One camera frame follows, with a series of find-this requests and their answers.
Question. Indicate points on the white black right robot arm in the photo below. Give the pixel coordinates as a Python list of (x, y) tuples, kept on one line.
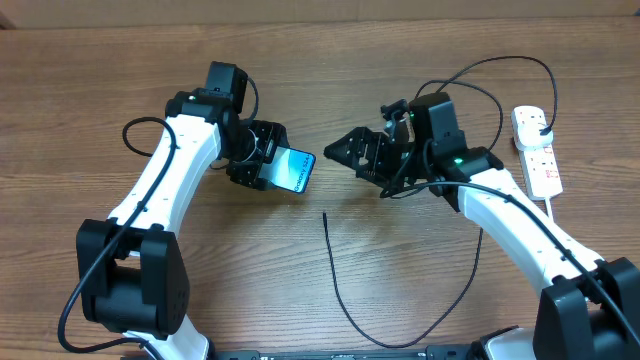
[(588, 307)]

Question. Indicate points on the blue Galaxy smartphone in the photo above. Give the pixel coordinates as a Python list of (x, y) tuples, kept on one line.
[(290, 169)]

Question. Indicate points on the white charger plug adapter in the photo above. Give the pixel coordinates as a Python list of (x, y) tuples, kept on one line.
[(531, 136)]

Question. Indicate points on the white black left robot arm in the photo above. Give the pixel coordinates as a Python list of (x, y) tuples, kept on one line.
[(132, 277)]

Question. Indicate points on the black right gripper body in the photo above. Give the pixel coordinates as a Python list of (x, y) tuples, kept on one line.
[(401, 163)]

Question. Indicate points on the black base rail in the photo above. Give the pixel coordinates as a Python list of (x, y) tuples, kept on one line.
[(432, 352)]

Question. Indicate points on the white power strip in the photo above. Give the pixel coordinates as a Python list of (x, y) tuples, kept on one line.
[(539, 166)]

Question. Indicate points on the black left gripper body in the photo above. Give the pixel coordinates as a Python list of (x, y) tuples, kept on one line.
[(266, 135)]

